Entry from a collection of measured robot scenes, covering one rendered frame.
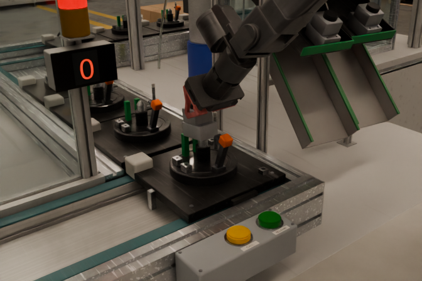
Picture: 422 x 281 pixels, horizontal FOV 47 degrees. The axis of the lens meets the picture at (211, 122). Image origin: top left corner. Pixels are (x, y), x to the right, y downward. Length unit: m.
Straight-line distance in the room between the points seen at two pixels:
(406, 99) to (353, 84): 1.28
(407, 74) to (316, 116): 1.38
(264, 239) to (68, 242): 0.35
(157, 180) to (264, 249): 0.28
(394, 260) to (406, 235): 0.09
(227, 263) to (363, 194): 0.49
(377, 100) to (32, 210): 0.83
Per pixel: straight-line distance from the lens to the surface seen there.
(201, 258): 0.79
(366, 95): 1.25
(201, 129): 0.94
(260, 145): 1.15
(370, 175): 1.27
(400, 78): 2.42
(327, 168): 1.27
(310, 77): 1.16
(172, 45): 2.30
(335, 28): 1.04
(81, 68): 0.91
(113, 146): 1.14
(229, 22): 0.83
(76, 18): 0.90
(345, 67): 1.26
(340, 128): 1.14
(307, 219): 1.02
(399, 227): 1.09
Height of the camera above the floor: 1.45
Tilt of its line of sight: 23 degrees down
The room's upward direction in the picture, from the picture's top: 1 degrees counter-clockwise
